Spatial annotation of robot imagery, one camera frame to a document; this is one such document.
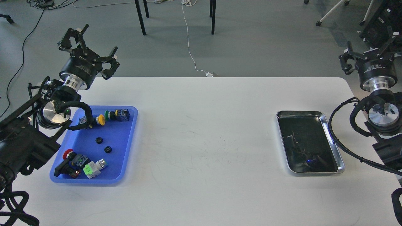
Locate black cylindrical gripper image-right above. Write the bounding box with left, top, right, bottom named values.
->
left=339, top=26, right=401, bottom=92

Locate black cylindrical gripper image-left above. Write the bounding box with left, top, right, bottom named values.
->
left=58, top=24, right=120, bottom=90

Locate black gear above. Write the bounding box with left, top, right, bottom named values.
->
left=95, top=137, right=104, bottom=144
left=104, top=146, right=112, bottom=153

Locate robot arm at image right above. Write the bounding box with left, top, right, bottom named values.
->
left=328, top=26, right=402, bottom=176

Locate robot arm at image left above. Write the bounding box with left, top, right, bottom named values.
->
left=0, top=24, right=120, bottom=226

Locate blue plastic tray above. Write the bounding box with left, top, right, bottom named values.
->
left=49, top=105, right=138, bottom=184

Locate silver metal tray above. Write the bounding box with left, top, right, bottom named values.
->
left=276, top=110, right=345, bottom=176

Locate black equipment cart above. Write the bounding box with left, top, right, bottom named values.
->
left=359, top=0, right=402, bottom=48

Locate white chair base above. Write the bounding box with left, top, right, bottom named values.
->
left=303, top=0, right=374, bottom=27

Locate black table leg left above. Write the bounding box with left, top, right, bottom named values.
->
left=134, top=0, right=149, bottom=36

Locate black table leg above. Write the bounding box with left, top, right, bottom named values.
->
left=209, top=0, right=217, bottom=35
left=134, top=0, right=149, bottom=36

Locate black table leg right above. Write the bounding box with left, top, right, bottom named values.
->
left=209, top=0, right=217, bottom=35

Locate yellow push button switch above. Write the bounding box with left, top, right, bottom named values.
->
left=79, top=114, right=106, bottom=129

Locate green push button switch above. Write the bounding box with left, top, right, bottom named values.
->
left=104, top=109, right=130, bottom=122

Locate black cable on floor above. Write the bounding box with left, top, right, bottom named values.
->
left=0, top=0, right=76, bottom=118

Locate red push button switch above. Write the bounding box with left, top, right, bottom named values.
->
left=62, top=149, right=91, bottom=169

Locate white green switch block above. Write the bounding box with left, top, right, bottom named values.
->
left=83, top=159, right=108, bottom=179

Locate black selector switch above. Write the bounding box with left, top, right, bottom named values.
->
left=54, top=159, right=81, bottom=179

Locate white cable on floor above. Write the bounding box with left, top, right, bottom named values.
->
left=181, top=0, right=214, bottom=78

